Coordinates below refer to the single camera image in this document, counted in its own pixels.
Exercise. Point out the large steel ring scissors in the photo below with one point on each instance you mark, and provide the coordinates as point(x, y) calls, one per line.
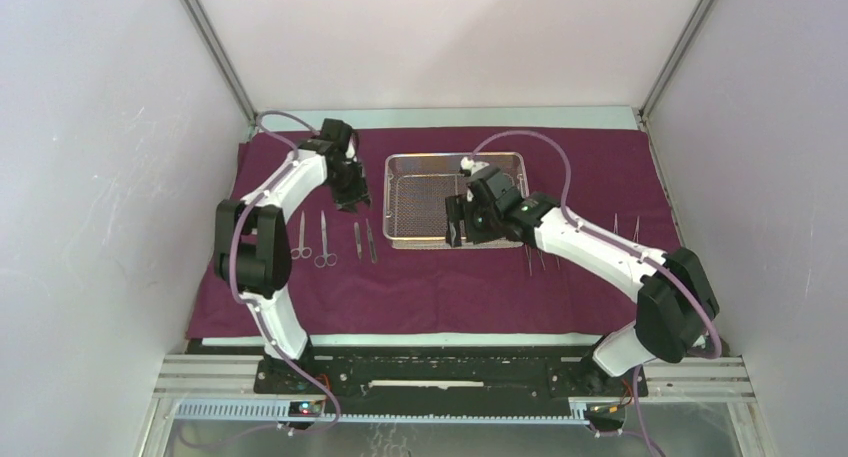
point(326, 258)

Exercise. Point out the steel surgical forceps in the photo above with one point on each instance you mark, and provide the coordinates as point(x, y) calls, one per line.
point(637, 231)

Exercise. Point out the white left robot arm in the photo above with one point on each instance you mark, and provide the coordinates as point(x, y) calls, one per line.
point(252, 252)

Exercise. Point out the steel scalpel handle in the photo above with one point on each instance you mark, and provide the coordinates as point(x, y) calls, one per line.
point(358, 240)

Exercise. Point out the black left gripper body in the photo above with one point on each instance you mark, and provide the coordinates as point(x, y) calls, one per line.
point(349, 187)

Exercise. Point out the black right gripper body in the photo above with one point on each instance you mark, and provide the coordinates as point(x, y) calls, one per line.
point(481, 224)

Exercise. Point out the steel surgical scissors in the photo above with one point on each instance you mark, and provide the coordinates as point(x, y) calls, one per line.
point(301, 250)

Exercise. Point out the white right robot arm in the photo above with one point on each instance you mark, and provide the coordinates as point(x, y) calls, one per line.
point(676, 305)

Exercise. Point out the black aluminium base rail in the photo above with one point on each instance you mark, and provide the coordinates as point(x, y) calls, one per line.
point(529, 386)

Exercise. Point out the large steel dressing forceps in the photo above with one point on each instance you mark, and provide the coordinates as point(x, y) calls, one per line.
point(371, 243)

